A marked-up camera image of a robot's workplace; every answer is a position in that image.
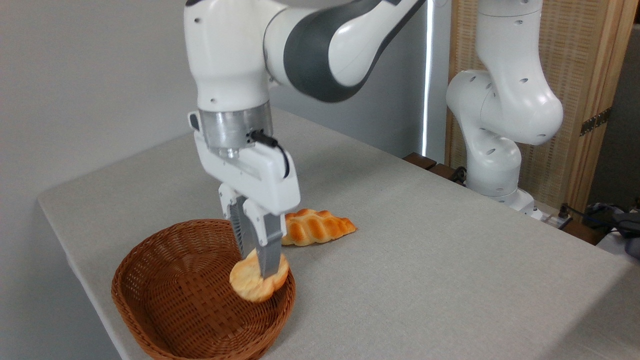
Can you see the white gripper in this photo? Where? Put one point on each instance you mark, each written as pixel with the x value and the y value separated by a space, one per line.
pixel 265 175

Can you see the round pale bread roll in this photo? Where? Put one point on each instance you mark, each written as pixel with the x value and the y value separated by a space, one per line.
pixel 247 282

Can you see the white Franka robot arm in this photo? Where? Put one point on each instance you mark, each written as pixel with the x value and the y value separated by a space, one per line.
pixel 230 50

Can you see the ridged golden bread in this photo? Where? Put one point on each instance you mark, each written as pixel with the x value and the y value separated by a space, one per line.
pixel 320 227

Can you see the brown wicker basket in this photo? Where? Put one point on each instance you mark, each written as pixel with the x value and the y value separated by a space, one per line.
pixel 165 290

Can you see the dark brown wooden block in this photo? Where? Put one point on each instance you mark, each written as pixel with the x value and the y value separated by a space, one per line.
pixel 420 160
pixel 445 172

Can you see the white power strip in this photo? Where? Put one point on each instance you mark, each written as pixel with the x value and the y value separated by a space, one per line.
pixel 555 221

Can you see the dark metal screen hinge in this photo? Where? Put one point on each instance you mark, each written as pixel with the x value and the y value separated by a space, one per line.
pixel 595 121

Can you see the wooden bamboo folding screen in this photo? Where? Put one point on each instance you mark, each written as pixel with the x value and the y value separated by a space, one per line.
pixel 585 55

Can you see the grey blue bundled object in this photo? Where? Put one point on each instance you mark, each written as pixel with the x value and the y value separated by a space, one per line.
pixel 631 232

